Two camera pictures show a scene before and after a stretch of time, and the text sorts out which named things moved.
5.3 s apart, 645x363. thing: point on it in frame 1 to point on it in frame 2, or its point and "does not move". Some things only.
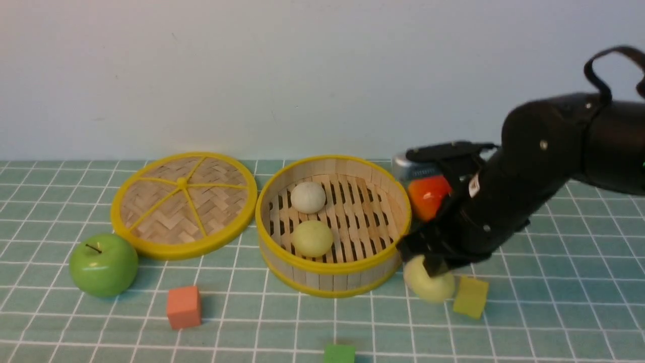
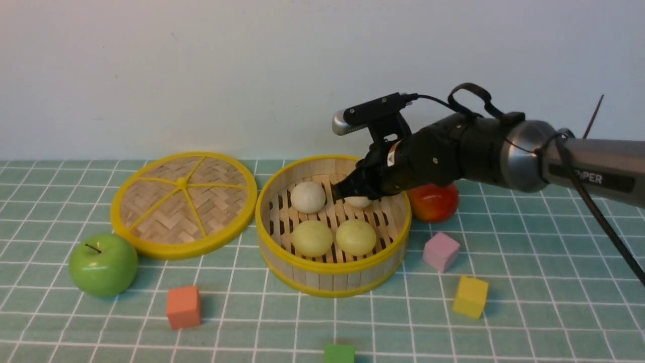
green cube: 339,353 does not move
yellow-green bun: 312,238 does not move
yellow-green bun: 436,289 to 356,237
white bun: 308,197 does not move
